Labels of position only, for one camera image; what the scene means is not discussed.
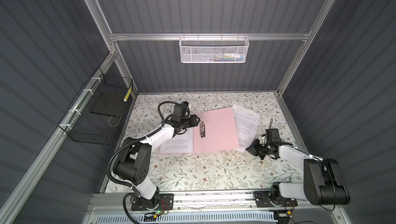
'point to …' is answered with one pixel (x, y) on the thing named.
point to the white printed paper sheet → (180, 143)
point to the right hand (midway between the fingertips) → (248, 149)
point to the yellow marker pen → (127, 94)
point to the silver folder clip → (202, 129)
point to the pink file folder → (220, 131)
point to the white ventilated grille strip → (262, 218)
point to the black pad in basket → (109, 104)
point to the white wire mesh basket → (214, 49)
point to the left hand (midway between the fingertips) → (197, 119)
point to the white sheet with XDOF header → (240, 114)
